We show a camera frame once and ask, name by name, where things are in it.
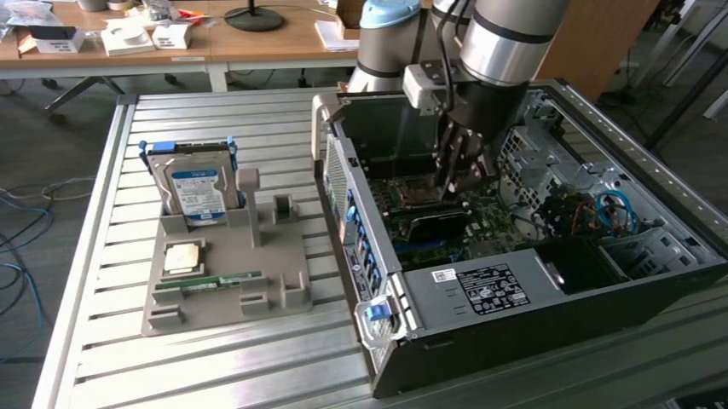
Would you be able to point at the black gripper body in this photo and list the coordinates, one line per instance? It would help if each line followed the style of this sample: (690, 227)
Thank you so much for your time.
(489, 106)

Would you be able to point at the Nvidia graphics card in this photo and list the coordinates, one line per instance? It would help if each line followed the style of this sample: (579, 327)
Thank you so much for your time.
(439, 221)

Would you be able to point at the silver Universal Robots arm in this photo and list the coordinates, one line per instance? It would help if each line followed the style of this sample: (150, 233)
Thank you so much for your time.
(512, 51)

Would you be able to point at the metal CPU socket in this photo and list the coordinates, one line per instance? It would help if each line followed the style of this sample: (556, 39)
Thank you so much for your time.
(409, 194)

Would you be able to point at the green RAM stick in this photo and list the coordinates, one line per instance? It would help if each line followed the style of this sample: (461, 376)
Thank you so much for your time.
(228, 280)
(432, 210)

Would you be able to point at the green motherboard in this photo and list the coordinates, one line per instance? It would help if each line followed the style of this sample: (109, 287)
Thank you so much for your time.
(489, 213)

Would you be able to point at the long expansion slot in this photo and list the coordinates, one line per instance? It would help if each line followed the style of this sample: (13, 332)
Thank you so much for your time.
(427, 247)

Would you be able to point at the black fan shroud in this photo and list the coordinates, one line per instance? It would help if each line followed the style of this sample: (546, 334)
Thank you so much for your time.
(580, 268)

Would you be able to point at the white paper stack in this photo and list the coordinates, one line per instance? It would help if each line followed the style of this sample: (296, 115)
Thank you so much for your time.
(333, 38)

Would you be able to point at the grey power supply unit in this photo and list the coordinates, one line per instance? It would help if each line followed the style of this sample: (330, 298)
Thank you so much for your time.
(432, 298)

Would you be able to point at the metal disk bay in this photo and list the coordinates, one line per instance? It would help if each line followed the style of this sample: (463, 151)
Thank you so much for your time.
(654, 251)

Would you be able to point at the blue case release latch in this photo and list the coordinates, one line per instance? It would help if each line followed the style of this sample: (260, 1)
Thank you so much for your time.
(379, 313)

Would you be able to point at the open black PC case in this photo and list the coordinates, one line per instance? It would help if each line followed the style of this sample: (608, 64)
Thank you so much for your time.
(512, 341)

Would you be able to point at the wooden desk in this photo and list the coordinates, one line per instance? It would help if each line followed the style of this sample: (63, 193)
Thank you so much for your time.
(256, 42)

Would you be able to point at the black round lamp base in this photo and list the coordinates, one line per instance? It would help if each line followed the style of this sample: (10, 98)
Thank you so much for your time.
(253, 21)

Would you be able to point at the hard disk in blue carrier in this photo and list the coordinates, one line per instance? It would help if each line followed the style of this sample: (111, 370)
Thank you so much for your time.
(194, 191)

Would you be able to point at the grey printed parts rack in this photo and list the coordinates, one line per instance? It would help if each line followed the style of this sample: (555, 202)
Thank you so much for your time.
(228, 264)

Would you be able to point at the CPU chip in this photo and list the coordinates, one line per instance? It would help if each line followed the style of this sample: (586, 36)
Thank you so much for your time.
(182, 257)

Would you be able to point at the orange packet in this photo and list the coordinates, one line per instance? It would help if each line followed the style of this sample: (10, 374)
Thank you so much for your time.
(190, 17)

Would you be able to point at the white labelled box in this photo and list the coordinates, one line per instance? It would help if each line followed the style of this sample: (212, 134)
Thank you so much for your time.
(170, 40)

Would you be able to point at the white box with tape roll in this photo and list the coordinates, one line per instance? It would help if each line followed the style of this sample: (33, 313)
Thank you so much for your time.
(127, 44)

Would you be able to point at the beige tape roll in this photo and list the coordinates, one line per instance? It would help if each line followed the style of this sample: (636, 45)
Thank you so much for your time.
(121, 5)

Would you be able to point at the grey cup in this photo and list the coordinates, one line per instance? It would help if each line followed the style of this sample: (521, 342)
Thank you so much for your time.
(91, 5)

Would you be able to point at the white box with black lid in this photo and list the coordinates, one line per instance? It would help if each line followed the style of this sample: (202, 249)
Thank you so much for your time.
(57, 46)

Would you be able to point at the clear plastic bag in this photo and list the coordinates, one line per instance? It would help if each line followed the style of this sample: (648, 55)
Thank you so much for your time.
(29, 13)

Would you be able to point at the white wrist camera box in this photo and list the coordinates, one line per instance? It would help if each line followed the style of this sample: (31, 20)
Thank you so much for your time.
(424, 87)

